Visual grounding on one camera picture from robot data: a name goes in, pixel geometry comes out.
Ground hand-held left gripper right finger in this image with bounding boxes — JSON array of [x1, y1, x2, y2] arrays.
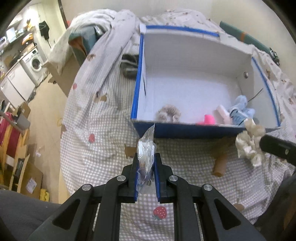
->
[[154, 153, 266, 241]]

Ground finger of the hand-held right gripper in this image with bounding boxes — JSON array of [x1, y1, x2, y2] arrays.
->
[[259, 134, 296, 166]]

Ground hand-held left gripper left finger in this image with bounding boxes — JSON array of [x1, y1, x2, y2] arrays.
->
[[29, 153, 139, 241]]

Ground cream scrunchie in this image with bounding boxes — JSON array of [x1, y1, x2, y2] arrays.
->
[[235, 118, 266, 168]]

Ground clear plastic packet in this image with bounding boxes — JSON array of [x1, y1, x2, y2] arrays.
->
[[135, 122, 157, 195]]

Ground light blue plush toy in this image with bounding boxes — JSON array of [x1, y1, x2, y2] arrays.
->
[[228, 95, 255, 127]]

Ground pink and white soft roll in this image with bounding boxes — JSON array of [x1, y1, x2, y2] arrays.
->
[[216, 105, 233, 125]]

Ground brown lace scrunchie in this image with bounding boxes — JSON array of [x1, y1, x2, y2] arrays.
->
[[158, 104, 181, 122]]

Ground pink soft toy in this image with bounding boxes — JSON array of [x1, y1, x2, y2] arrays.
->
[[196, 114, 215, 126]]

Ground blue and white cardboard box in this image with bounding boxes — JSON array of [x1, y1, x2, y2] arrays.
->
[[131, 24, 283, 139]]

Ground small dark object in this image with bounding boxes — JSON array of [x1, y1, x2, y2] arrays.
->
[[269, 47, 281, 65]]

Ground flat cardboard boxes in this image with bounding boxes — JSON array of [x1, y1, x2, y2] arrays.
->
[[9, 155, 44, 200]]

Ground person's grey trouser leg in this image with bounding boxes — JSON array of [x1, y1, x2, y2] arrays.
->
[[0, 184, 78, 241]]

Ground teal cushion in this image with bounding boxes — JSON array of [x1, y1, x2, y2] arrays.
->
[[220, 21, 271, 50]]

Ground olive green cloth bag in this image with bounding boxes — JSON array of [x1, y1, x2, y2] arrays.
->
[[120, 54, 139, 78]]

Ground open cardboard box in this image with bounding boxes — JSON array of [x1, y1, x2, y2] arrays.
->
[[16, 102, 31, 130]]

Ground wooden rack with red items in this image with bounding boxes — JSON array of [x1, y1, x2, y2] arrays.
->
[[0, 112, 30, 186]]

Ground white printed duvet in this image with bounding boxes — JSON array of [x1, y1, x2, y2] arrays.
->
[[48, 9, 296, 130]]

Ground blue denim cloth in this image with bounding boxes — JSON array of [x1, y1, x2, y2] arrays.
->
[[69, 25, 102, 54]]

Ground white kitchen cabinets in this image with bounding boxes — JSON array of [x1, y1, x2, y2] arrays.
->
[[0, 62, 36, 108]]

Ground white washing machine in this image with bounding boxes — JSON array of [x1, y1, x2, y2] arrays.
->
[[20, 47, 45, 87]]

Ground black hanging bag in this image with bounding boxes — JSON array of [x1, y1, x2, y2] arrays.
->
[[39, 21, 49, 40]]

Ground brown door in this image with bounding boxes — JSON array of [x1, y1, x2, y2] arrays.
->
[[58, 0, 70, 29]]

